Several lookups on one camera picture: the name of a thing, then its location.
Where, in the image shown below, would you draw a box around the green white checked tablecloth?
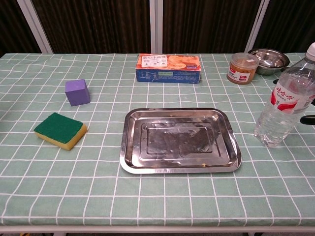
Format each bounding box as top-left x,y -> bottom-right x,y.
0,52 -> 315,227

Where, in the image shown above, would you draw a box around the white metal frame post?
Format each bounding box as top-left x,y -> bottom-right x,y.
244,0 -> 270,53
150,0 -> 163,54
16,0 -> 54,54

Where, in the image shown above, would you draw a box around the purple foam cube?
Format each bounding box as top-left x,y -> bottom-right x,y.
64,79 -> 91,107

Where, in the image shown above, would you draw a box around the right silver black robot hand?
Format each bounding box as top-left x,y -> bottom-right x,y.
299,97 -> 315,125

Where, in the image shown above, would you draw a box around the stainless steel rectangular tray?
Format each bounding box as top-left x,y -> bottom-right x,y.
119,107 -> 243,175

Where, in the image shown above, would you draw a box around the clear plastic jar brown contents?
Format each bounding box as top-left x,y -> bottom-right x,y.
226,52 -> 260,86

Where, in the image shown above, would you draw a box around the clear plastic bottle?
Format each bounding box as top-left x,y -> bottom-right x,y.
253,42 -> 315,148

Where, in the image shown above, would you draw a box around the dark brown curtain panel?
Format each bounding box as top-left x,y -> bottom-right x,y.
0,0 -> 42,58
253,0 -> 315,54
31,0 -> 152,54
162,0 -> 262,54

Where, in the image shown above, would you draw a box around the orange blue biscuit box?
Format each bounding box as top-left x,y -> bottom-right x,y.
135,54 -> 202,85

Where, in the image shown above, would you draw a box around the green yellow scrub sponge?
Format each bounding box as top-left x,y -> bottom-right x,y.
33,112 -> 89,151

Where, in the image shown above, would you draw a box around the stainless steel round bowl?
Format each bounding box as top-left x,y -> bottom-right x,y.
247,48 -> 291,76

